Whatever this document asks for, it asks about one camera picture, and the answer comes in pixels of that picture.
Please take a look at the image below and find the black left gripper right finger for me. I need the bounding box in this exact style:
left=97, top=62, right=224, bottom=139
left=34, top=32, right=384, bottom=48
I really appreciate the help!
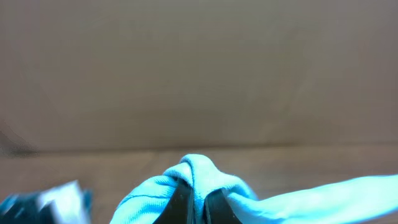
left=203, top=189, right=242, bottom=224

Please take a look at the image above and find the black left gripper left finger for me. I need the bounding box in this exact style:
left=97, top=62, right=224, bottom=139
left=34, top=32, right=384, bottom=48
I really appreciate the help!
left=154, top=179, right=194, bottom=224

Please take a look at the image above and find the light blue printed t-shirt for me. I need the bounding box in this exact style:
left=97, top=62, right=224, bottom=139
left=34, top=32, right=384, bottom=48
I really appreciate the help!
left=111, top=154, right=397, bottom=224

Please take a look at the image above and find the beige folded garment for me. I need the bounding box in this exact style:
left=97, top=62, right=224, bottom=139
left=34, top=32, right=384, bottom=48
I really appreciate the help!
left=36, top=180, right=91, bottom=224

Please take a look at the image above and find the blue denim folded garment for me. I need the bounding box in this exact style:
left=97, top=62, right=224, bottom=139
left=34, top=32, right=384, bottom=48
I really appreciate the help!
left=1, top=190, right=93, bottom=224

